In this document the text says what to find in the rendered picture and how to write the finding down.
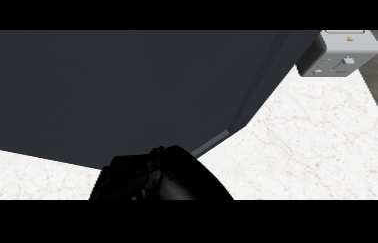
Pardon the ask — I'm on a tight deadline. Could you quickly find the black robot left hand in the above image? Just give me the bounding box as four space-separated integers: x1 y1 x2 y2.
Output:
86 144 236 201

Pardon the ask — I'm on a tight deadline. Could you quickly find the pale grey toaster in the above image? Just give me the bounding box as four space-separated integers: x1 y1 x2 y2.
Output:
293 29 378 78

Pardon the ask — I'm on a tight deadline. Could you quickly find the dark grey cabinet door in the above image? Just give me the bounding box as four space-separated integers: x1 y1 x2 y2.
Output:
0 29 321 170

